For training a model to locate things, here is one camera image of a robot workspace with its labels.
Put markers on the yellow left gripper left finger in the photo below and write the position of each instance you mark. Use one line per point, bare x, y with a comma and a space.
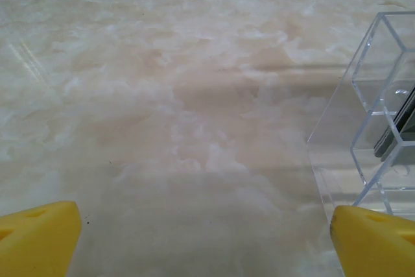
35, 241

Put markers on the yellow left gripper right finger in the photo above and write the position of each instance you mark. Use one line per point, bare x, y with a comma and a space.
376, 248

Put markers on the clear acrylic card organizer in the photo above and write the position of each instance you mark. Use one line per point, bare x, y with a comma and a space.
337, 147

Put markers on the black card stack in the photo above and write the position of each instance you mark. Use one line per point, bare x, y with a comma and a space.
403, 118

